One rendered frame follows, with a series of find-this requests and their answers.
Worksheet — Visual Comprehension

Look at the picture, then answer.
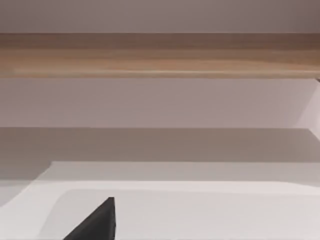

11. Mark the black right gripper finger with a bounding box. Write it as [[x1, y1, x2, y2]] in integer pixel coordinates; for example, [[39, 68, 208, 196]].
[[62, 196, 117, 240]]

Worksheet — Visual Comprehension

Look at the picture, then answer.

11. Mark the wooden board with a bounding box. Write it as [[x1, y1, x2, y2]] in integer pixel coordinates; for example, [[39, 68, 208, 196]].
[[0, 32, 320, 80]]

